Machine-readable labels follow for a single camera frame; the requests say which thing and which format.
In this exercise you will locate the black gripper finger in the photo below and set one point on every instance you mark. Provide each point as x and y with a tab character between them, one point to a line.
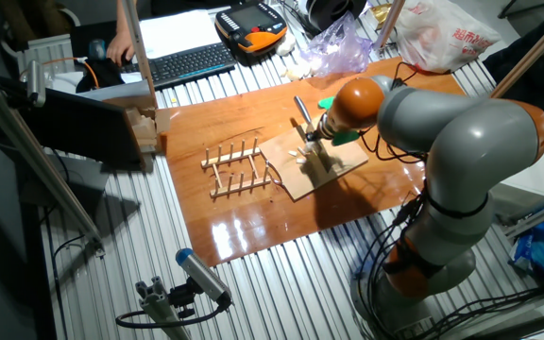
316	140
311	136

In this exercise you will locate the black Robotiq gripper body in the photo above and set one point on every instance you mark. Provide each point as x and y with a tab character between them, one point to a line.
326	133

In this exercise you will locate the steel cleaver knife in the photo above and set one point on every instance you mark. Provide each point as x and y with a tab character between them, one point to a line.
302	111

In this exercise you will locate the person's forearm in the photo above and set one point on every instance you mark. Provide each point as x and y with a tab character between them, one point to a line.
122	16

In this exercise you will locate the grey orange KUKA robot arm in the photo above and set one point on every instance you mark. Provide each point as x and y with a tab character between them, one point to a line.
465	137

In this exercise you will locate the white radish slice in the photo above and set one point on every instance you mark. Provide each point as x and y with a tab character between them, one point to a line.
293	153
300	161
301	150

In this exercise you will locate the spare white radish piece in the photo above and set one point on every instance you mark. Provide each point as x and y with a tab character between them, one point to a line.
293	73

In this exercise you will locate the large white radish lump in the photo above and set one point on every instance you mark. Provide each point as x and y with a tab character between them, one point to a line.
286	45

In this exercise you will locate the person's hand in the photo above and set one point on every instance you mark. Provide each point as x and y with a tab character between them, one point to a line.
120	47

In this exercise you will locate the wooden cutting board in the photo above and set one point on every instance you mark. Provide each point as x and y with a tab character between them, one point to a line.
343	158

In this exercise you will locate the wooden peg dish rack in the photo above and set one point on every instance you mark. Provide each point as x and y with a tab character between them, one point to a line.
234	158

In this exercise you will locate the clear plastic bag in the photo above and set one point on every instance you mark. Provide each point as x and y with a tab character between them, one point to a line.
335	45

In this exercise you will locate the orange black teach pendant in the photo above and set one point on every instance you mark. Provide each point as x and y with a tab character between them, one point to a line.
258	40

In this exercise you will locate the black round device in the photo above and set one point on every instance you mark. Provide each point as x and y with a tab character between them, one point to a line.
335	11

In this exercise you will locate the black computer keyboard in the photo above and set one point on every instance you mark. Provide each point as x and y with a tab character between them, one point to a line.
182	63

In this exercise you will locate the white red-printed plastic bag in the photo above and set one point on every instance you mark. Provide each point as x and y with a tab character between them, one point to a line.
442	33

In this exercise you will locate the white paper sheet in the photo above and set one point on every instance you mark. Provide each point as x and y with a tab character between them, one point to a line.
177	33

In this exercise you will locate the white drawer box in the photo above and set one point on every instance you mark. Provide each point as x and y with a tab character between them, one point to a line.
532	181

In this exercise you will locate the black monitor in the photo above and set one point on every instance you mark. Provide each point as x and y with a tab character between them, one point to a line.
83	127

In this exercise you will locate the white ribbed panel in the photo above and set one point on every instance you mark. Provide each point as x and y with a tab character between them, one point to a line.
50	52

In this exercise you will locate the aluminium frame post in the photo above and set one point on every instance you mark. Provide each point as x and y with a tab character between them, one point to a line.
536	52
390	23
142	56

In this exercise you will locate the grey camera with blue end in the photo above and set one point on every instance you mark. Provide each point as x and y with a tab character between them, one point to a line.
201	274

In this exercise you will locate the aluminium camera stand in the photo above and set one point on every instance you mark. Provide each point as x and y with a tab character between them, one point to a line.
158	307

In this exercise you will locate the aluminium frame beam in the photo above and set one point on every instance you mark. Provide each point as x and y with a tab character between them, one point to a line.
541	215
40	164

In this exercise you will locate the silver camera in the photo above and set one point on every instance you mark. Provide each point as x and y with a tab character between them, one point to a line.
36	85

